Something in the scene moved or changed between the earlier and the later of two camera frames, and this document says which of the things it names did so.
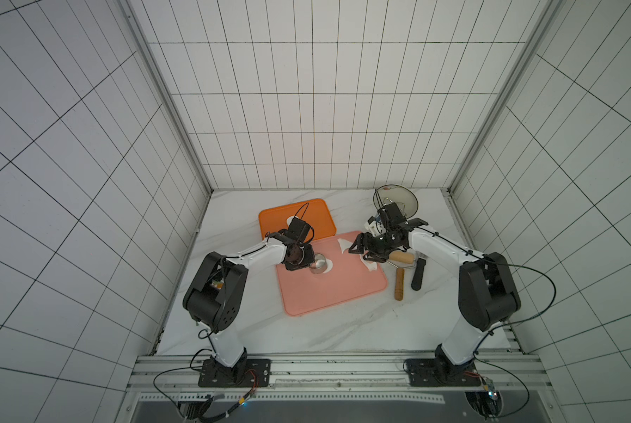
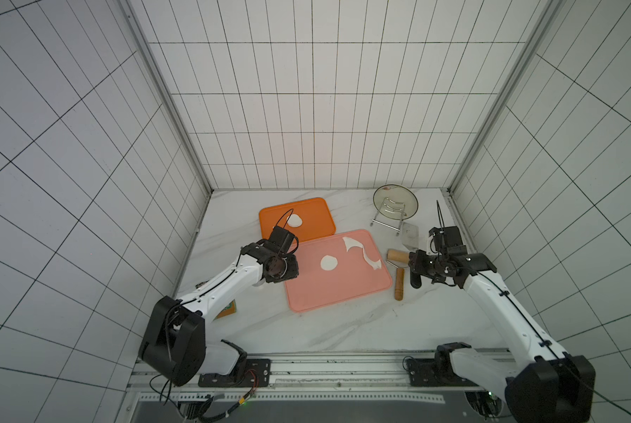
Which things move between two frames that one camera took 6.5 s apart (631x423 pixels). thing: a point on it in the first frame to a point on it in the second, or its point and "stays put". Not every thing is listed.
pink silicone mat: x=348 y=277 stays put
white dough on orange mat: x=290 y=219 stays put
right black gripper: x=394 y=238 to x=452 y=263
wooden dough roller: x=404 y=257 stays put
